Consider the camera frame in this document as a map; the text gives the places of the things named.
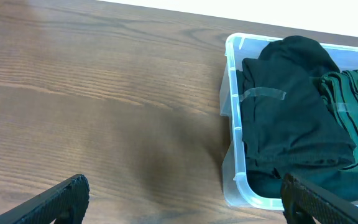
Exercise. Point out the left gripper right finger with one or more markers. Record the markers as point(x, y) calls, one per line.
point(305, 202)

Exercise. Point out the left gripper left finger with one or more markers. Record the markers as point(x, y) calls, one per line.
point(65, 202)

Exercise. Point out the dark navy cloth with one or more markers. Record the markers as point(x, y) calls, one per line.
point(342, 184)

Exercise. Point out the black cloth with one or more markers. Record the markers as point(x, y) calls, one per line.
point(286, 125)

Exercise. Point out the dark green cloth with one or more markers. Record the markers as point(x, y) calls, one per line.
point(339, 92)

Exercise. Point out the black garment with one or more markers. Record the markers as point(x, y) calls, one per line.
point(302, 51)

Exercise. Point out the clear plastic storage bin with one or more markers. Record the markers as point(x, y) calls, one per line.
point(236, 189)

